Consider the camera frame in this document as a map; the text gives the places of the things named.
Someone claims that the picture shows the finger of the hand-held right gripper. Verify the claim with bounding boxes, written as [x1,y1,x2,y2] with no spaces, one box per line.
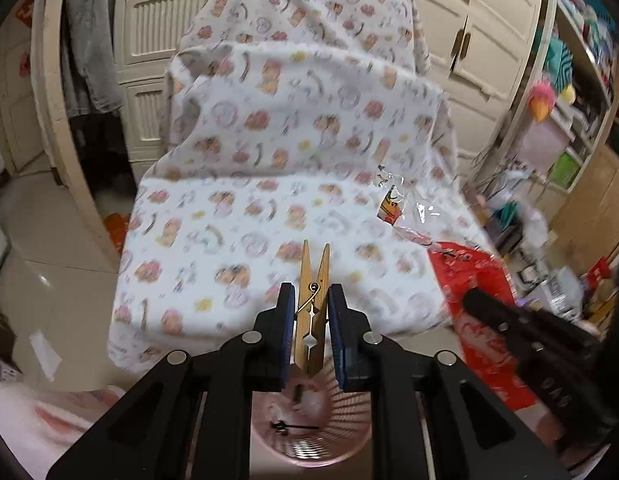
[462,287,543,356]

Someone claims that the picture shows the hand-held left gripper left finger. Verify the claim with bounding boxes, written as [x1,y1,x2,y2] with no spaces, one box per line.
[46,282,296,480]

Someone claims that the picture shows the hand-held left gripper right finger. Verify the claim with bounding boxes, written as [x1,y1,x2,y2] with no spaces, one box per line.
[327,284,573,480]

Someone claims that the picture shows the wooden clothespin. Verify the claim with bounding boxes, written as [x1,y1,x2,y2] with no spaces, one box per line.
[294,240,331,376]

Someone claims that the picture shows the red and clear plastic bag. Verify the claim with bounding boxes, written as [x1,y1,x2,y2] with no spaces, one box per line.
[374,165,537,411]

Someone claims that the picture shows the pink plastic basket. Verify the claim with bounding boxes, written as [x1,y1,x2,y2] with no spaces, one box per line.
[250,355,373,468]

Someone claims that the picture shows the pile of clutter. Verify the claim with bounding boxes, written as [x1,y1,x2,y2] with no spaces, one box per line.
[469,160,617,336]

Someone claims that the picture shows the wooden board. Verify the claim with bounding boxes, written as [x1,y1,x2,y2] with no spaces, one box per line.
[549,142,619,273]

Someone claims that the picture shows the orange bag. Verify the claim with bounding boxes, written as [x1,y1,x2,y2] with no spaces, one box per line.
[104,212,131,255]

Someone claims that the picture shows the printed blanket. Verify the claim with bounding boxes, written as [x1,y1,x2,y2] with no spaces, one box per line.
[107,0,495,376]

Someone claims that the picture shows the pink plush toy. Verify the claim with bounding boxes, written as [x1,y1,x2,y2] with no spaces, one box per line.
[527,82,559,122]

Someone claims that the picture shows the pink cloth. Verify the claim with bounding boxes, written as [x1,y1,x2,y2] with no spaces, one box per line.
[0,382,123,480]

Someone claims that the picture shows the cream wardrobe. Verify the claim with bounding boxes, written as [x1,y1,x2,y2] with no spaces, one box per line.
[112,0,547,171]

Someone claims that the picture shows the shelf with folded clothes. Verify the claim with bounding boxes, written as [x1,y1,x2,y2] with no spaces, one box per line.
[509,0,619,196]

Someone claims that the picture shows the hanging grey clothes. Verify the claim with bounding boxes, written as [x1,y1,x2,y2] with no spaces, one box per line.
[60,0,125,118]

